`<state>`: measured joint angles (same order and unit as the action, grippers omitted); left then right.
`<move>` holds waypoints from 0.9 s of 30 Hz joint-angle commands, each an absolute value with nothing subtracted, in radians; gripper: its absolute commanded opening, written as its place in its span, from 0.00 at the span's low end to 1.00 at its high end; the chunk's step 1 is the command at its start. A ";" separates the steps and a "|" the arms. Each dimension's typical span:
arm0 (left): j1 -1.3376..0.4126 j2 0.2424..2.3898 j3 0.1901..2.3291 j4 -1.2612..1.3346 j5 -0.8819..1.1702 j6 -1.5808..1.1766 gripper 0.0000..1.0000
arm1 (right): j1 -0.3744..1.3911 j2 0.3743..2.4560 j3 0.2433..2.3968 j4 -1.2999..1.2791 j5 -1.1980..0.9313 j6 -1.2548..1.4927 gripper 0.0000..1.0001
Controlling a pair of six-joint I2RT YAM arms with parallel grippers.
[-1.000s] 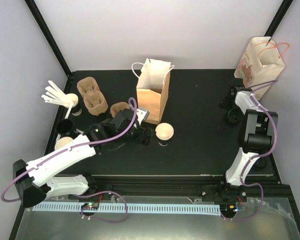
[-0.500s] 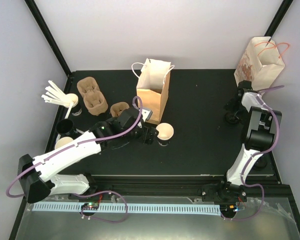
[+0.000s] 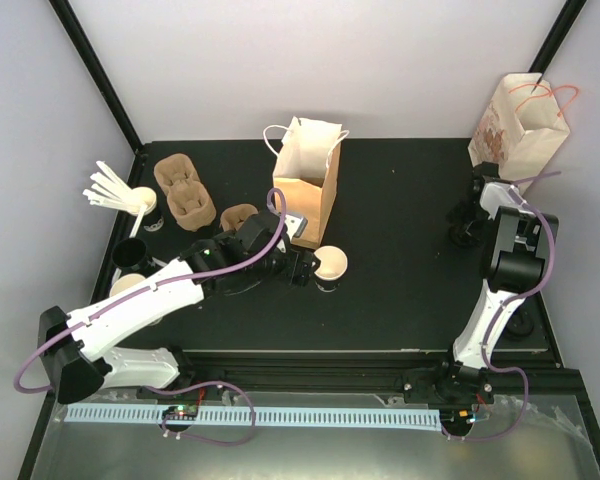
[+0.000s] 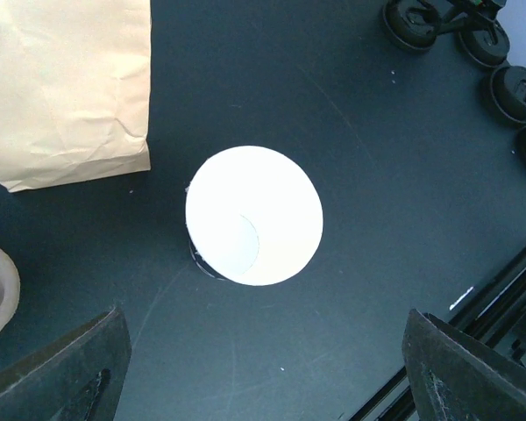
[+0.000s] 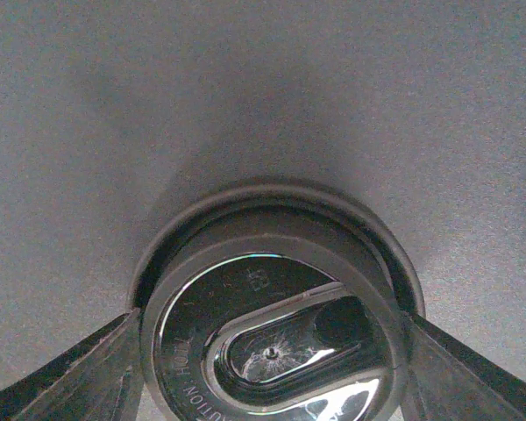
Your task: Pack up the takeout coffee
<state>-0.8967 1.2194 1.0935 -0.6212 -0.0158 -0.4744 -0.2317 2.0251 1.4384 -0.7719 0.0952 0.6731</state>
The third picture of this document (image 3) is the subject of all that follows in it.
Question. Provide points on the small green circuit board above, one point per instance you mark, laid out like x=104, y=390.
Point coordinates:
x=180, y=412

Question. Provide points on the brown paper bag white handles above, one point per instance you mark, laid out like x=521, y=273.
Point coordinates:
x=307, y=156

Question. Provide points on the black aluminium frame rail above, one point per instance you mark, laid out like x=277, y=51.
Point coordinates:
x=420, y=378

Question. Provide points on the left black corner post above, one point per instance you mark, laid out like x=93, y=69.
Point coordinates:
x=80, y=41

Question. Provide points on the stacked brown pulp cup carriers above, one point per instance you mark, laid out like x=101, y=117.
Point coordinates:
x=187, y=198

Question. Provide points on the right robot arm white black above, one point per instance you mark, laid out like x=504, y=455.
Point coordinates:
x=517, y=259

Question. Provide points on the bundle of white wrapped straws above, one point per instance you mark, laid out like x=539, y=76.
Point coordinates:
x=110, y=191

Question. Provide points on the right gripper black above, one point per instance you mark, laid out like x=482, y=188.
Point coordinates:
x=476, y=236

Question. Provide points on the paper cup holding stirrers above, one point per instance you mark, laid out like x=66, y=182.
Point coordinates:
x=153, y=219

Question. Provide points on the light blue cable duct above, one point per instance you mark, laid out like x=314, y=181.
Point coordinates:
x=243, y=416

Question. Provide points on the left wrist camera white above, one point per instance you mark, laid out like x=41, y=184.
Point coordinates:
x=295, y=225

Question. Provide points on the white wrapped straw on table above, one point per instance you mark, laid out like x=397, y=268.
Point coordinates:
x=132, y=234

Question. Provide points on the white printed paper bag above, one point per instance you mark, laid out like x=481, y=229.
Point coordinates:
x=522, y=127

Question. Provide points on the black corner post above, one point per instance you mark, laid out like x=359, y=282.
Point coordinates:
x=80, y=41
x=558, y=32

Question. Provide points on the paper coffee cup black sleeve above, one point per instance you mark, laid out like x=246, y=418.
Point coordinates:
x=333, y=264

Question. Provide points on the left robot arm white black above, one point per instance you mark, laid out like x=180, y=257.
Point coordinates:
x=82, y=354

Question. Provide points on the right black corner post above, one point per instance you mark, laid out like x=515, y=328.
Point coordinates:
x=558, y=32

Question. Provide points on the black cup lid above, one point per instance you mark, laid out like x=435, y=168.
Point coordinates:
x=519, y=326

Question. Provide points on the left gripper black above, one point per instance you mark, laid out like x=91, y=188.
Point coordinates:
x=304, y=271

